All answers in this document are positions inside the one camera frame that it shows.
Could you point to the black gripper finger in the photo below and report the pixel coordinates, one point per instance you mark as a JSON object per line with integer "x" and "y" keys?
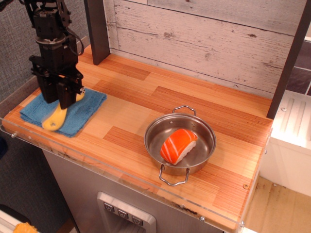
{"x": 67, "y": 96}
{"x": 48, "y": 88}

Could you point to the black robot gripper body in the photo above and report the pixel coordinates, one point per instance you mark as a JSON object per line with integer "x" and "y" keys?
{"x": 58, "y": 57}

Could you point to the yellow dish brush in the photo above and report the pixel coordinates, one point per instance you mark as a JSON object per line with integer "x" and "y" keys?
{"x": 56, "y": 119}

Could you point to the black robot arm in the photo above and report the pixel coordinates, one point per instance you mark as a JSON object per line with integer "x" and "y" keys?
{"x": 50, "y": 19}

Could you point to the blue folded towel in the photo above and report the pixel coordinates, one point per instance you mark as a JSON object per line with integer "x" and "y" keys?
{"x": 78, "y": 113}

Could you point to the clear acrylic edge guard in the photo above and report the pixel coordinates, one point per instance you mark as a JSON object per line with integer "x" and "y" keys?
{"x": 136, "y": 162}

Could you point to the toy salmon sushi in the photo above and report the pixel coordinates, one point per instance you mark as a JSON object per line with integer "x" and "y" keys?
{"x": 178, "y": 145}

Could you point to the small steel pot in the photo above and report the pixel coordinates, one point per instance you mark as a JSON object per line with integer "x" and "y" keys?
{"x": 162, "y": 127}

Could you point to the silver dispenser panel with buttons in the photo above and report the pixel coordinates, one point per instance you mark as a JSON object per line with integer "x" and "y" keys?
{"x": 121, "y": 217}

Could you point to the orange object bottom left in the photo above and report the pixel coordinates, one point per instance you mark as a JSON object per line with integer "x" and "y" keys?
{"x": 24, "y": 228}

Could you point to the white toy sink unit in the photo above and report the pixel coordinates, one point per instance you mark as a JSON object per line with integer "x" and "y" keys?
{"x": 287, "y": 161}

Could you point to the dark right shelf post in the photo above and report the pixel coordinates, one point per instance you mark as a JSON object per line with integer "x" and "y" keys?
{"x": 291, "y": 60}

